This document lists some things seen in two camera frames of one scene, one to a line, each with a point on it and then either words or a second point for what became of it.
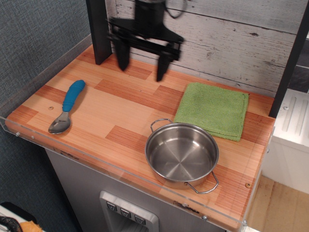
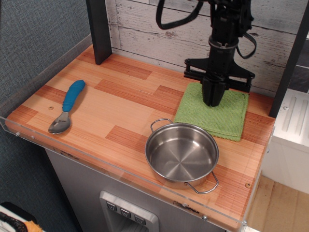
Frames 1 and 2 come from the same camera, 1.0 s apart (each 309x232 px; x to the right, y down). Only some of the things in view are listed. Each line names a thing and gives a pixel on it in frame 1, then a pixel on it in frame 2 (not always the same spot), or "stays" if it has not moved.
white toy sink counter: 287,157 stays
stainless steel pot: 180,155 stays
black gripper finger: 122,51 to 207,92
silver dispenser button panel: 120,215 stays
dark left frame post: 101,42 stays
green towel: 221,111 stays
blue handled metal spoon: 62,123 stays
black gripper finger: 163,64 to 218,90
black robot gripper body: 147,30 to 219,66
